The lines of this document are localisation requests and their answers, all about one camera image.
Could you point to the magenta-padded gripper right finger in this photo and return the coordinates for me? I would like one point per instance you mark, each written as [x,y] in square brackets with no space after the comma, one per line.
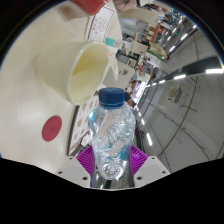
[138,160]

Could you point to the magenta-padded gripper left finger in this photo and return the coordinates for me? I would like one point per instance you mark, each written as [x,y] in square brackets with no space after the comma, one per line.
[85,160]

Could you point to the clear blue-capped water bottle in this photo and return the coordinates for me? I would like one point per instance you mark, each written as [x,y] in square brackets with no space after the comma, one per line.
[113,133]

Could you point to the flat round red coaster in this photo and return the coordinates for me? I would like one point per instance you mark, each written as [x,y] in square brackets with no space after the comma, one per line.
[52,128]

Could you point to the ceiling air conditioner unit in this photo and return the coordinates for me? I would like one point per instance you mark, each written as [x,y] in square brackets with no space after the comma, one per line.
[174,93]

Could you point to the cream plastic cup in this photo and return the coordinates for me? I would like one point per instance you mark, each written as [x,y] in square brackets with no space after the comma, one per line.
[83,73]

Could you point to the group of ceiling lights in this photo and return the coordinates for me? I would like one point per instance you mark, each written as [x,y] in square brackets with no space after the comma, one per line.
[215,71]

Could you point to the white card with red print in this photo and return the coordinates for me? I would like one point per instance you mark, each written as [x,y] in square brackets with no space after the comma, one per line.
[100,23]

